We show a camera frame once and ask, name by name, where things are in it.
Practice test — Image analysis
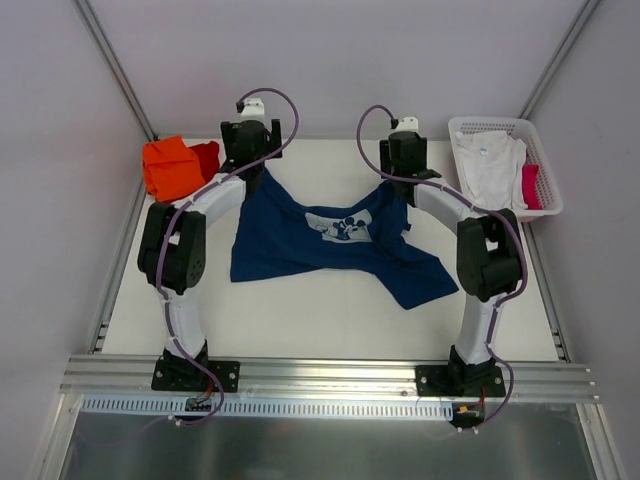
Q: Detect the blue printed t shirt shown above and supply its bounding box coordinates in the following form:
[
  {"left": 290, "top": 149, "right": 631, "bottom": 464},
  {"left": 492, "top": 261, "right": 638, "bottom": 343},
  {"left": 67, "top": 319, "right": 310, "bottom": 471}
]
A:
[{"left": 230, "top": 172, "right": 459, "bottom": 310}]

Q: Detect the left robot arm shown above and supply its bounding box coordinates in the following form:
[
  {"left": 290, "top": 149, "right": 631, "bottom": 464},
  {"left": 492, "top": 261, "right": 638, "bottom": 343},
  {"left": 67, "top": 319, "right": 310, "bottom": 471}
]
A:
[{"left": 137, "top": 118, "right": 283, "bottom": 394}]

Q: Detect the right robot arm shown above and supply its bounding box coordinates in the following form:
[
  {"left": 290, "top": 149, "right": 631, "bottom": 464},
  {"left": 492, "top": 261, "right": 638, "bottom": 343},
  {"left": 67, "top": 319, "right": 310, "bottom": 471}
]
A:
[{"left": 379, "top": 131, "right": 527, "bottom": 398}]

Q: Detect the red folded t shirt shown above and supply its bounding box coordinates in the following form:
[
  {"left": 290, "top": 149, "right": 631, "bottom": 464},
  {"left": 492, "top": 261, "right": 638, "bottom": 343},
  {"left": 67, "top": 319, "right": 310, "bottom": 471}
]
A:
[{"left": 190, "top": 141, "right": 220, "bottom": 183}]

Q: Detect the orange folded t shirt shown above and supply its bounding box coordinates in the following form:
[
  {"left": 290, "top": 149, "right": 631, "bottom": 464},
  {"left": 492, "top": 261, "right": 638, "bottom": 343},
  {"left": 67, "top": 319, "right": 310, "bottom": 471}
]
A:
[{"left": 142, "top": 136, "right": 205, "bottom": 202}]

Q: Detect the white t shirt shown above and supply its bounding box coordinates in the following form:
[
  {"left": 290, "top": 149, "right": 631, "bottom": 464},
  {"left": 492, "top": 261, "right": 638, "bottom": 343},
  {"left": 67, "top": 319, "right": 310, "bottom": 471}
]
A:
[{"left": 454, "top": 131, "right": 527, "bottom": 210}]

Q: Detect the white plastic basket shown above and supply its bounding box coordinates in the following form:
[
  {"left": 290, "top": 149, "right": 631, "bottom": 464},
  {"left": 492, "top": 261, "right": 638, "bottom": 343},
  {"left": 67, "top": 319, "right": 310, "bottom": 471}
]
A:
[{"left": 448, "top": 116, "right": 563, "bottom": 222}]

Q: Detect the pink t shirt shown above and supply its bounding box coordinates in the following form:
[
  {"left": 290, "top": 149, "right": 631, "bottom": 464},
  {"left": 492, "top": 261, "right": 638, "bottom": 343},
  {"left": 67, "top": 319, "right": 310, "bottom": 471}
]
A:
[{"left": 522, "top": 164, "right": 542, "bottom": 210}]

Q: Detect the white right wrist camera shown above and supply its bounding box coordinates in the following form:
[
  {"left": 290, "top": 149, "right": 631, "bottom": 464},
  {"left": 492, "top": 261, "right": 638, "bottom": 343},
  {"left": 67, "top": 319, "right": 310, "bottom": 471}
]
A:
[{"left": 391, "top": 116, "right": 419, "bottom": 134}]

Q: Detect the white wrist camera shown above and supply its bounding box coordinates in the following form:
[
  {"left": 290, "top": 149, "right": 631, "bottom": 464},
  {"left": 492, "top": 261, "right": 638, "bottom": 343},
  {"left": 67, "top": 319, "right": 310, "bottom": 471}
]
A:
[
  {"left": 236, "top": 97, "right": 266, "bottom": 123},
  {"left": 391, "top": 116, "right": 419, "bottom": 134}
]

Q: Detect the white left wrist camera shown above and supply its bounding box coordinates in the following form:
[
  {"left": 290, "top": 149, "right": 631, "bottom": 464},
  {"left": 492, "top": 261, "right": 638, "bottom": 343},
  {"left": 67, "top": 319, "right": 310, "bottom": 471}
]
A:
[{"left": 236, "top": 97, "right": 266, "bottom": 123}]

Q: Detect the left aluminium corner post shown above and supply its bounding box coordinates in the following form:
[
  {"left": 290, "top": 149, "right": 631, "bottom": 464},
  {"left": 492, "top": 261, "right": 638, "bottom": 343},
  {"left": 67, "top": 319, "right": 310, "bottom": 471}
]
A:
[{"left": 71, "top": 0, "right": 158, "bottom": 141}]

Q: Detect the aluminium corner post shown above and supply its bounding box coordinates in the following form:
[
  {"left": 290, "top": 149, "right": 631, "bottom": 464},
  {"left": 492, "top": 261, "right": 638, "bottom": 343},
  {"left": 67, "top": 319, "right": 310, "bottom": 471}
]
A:
[
  {"left": 71, "top": 0, "right": 158, "bottom": 141},
  {"left": 518, "top": 0, "right": 605, "bottom": 119}
]

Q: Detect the right aluminium corner post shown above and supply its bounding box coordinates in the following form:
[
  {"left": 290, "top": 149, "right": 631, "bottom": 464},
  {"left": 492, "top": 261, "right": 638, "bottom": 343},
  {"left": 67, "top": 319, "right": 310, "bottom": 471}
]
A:
[{"left": 518, "top": 0, "right": 605, "bottom": 119}]

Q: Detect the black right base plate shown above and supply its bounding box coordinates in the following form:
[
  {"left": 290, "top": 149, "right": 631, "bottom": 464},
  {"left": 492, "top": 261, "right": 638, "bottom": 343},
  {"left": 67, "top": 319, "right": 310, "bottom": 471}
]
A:
[{"left": 414, "top": 364, "right": 506, "bottom": 398}]

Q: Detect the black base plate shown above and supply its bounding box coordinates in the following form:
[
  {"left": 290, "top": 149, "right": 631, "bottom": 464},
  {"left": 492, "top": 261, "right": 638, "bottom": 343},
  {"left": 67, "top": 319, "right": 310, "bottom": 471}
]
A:
[
  {"left": 151, "top": 351, "right": 241, "bottom": 393},
  {"left": 414, "top": 364, "right": 506, "bottom": 398}
]

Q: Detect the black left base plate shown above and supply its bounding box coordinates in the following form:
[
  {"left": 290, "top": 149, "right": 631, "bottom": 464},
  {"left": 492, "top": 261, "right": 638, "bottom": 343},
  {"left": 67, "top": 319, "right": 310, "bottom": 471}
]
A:
[{"left": 151, "top": 351, "right": 241, "bottom": 393}]

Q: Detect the aluminium front rail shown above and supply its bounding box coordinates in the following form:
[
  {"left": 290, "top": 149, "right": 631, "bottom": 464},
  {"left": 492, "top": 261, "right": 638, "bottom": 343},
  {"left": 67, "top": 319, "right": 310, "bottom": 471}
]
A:
[{"left": 60, "top": 354, "right": 601, "bottom": 404}]

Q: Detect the white slotted cable duct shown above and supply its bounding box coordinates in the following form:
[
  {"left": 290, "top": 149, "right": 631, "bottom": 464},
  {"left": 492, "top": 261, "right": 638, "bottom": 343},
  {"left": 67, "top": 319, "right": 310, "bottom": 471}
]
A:
[{"left": 81, "top": 394, "right": 454, "bottom": 422}]

